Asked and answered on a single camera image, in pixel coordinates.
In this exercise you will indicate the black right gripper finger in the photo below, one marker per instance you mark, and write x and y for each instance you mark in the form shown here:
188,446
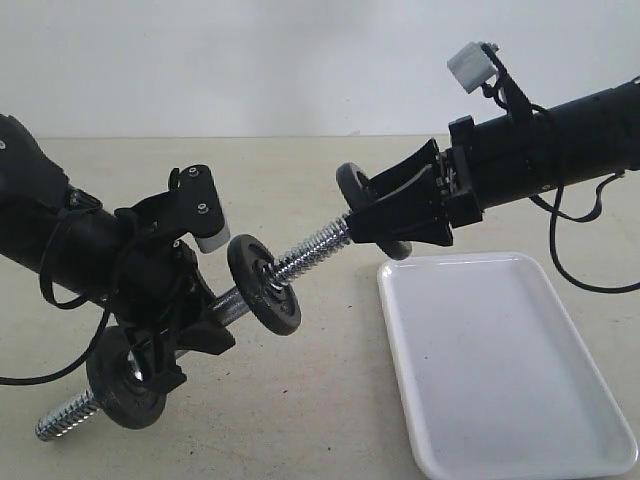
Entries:
412,212
411,179

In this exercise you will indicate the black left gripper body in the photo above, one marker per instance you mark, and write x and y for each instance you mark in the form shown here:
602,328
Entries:
155,269

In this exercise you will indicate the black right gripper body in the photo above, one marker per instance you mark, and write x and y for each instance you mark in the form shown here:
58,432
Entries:
459,203

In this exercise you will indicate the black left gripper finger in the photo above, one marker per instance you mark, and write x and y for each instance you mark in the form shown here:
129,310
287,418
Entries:
197,328
154,350

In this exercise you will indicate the chrome threaded dumbbell bar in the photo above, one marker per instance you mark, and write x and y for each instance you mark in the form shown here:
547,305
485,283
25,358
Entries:
227,308

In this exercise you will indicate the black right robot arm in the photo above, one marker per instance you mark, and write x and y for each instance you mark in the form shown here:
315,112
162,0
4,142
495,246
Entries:
511,157

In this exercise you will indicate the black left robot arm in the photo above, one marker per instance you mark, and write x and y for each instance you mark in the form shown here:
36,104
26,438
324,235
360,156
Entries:
61,232

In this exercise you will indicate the black weight plate far end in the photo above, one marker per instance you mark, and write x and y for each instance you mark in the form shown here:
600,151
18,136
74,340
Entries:
276,308

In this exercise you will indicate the white rectangular plastic tray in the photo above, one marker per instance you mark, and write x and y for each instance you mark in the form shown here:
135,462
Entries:
494,378

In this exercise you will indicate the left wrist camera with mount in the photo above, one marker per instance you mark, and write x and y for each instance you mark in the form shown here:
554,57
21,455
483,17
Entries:
190,205

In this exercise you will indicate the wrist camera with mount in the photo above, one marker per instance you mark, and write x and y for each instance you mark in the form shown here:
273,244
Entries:
190,205
477,66

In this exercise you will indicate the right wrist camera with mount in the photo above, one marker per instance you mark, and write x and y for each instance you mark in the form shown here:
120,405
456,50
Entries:
477,66

